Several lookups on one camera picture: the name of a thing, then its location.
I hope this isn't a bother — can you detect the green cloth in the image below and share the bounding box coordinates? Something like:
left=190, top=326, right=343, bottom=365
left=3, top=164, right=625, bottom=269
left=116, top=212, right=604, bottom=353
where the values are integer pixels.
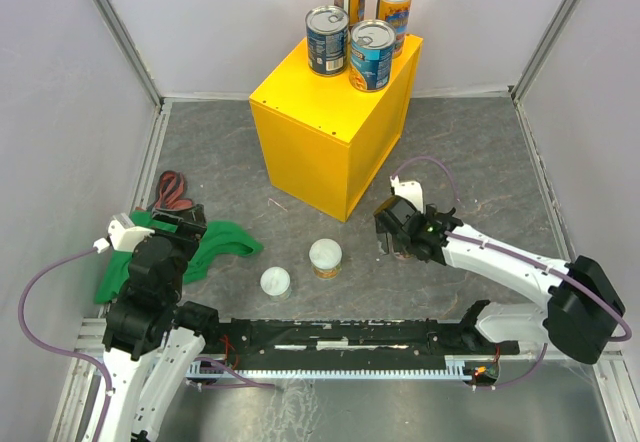
left=94, top=221, right=263, bottom=304

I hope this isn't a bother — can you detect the small can white lid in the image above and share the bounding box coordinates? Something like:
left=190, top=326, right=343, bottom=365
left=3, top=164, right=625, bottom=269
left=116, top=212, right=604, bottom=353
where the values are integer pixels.
left=393, top=250, right=414, bottom=261

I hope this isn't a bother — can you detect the yellow can white lid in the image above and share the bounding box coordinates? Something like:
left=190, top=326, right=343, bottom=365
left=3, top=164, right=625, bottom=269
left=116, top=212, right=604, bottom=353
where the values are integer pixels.
left=309, top=238, right=343, bottom=279

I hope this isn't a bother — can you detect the small jar white lid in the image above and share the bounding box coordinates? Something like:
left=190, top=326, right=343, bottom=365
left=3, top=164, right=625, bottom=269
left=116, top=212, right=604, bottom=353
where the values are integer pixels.
left=260, top=266, right=291, bottom=301

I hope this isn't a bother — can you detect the blue tin can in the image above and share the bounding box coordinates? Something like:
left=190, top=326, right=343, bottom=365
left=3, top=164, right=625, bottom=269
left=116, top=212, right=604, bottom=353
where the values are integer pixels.
left=349, top=20, right=396, bottom=92

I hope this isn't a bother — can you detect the blue soup can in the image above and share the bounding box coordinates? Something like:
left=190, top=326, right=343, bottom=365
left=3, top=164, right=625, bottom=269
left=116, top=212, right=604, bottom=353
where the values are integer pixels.
left=305, top=5, right=349, bottom=77

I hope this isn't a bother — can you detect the blue yellow can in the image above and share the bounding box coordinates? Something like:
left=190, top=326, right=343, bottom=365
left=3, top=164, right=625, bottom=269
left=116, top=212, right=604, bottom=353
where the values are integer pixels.
left=376, top=0, right=412, bottom=57

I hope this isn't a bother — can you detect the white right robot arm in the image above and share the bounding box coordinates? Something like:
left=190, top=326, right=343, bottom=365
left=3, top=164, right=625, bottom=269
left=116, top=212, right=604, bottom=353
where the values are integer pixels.
left=374, top=195, right=632, bottom=364

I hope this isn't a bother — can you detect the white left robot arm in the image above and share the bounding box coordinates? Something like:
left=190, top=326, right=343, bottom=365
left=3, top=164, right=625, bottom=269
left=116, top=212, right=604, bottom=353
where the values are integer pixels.
left=84, top=204, right=221, bottom=441

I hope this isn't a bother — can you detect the yellow wooden cabinet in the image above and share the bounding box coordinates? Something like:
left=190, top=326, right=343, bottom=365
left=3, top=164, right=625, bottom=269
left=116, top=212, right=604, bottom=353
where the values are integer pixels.
left=249, top=35, right=423, bottom=222

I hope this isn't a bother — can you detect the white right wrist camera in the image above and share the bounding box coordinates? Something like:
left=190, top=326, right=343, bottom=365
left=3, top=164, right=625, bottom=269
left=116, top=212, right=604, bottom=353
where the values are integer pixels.
left=390, top=175, right=425, bottom=212

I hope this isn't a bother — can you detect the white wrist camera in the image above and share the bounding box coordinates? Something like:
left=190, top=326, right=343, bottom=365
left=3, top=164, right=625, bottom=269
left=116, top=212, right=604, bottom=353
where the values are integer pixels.
left=93, top=213, right=154, bottom=253
left=390, top=175, right=425, bottom=212

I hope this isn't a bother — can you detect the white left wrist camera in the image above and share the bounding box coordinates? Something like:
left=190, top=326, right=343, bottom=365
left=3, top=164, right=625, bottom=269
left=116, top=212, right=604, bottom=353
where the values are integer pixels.
left=93, top=213, right=154, bottom=253

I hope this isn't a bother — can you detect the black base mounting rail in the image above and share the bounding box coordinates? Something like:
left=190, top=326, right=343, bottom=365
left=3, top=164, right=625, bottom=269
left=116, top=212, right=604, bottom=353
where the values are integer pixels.
left=204, top=300, right=520, bottom=372

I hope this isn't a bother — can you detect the light blue cable duct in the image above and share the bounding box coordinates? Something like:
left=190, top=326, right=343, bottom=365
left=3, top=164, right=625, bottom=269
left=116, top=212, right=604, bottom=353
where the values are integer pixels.
left=184, top=354, right=474, bottom=381

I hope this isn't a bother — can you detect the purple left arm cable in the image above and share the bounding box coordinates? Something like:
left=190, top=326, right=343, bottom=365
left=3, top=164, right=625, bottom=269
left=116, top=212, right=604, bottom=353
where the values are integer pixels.
left=18, top=246, right=116, bottom=442

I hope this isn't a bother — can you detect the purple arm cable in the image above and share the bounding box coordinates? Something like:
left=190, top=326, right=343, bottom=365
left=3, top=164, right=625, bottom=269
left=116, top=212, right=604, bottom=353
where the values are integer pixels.
left=18, top=246, right=116, bottom=442
left=394, top=155, right=634, bottom=393

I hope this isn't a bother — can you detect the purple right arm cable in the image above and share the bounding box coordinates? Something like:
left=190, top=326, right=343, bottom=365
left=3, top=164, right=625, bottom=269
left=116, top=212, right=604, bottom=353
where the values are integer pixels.
left=394, top=155, right=634, bottom=393

